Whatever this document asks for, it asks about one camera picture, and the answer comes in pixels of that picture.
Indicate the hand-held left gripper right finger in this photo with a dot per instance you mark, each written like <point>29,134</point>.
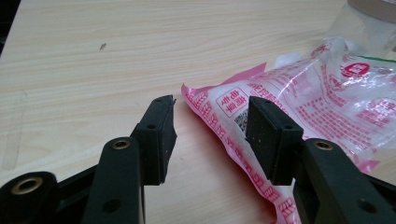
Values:
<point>327,186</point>

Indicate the pink and white plastic bag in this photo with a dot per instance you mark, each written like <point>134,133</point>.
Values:
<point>327,102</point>

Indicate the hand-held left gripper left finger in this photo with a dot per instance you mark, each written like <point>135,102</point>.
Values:
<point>118,180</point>

